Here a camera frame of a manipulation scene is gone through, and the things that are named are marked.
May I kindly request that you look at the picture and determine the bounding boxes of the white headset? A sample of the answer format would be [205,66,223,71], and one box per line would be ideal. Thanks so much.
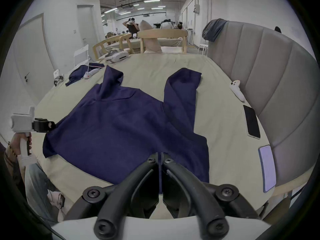
[103,49,130,63]

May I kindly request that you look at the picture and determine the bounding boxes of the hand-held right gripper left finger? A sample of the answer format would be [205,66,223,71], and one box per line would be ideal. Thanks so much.
[64,153,160,240]

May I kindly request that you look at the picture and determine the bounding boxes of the person's left hand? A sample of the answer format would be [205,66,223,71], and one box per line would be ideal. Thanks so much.
[8,132,33,157]

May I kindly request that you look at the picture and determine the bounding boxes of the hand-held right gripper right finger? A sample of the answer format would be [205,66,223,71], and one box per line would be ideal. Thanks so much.
[162,153,261,240]

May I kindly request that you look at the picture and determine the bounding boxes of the dark blue shirt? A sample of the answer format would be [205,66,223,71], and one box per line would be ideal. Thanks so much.
[42,65,210,185]

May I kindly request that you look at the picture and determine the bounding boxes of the white and red hand controller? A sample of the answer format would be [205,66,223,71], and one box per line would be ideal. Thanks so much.
[83,67,101,80]

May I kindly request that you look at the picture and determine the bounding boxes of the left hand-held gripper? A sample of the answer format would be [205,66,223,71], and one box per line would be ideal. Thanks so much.
[11,106,57,166]

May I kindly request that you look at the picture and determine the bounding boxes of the dark grey garment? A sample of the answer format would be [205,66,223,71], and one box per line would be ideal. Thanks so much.
[202,19,229,43]

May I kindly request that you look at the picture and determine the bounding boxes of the beige cushion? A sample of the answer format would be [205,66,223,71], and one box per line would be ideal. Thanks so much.
[139,20,162,53]

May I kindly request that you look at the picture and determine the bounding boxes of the person's left forearm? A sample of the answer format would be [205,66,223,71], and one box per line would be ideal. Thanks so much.
[3,142,26,182]

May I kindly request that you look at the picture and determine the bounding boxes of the grey padded headboard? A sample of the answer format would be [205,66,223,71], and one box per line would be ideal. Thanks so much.
[207,20,320,186]

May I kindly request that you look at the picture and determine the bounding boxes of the bed with beige sheet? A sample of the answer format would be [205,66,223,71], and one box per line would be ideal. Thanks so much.
[30,52,309,221]

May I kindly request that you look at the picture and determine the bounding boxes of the person's legs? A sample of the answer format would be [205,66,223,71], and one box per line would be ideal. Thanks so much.
[24,163,66,226]

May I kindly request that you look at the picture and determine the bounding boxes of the pale purple card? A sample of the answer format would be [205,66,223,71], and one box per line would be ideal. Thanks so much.
[258,145,277,193]

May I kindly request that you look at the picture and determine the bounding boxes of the small dark blue cloth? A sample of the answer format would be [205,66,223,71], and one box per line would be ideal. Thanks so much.
[65,62,105,87]

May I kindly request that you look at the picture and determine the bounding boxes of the white stool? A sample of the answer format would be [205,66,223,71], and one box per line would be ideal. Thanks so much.
[198,43,210,56]

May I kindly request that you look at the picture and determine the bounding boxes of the black phone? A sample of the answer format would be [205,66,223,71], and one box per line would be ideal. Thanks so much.
[243,105,261,140]

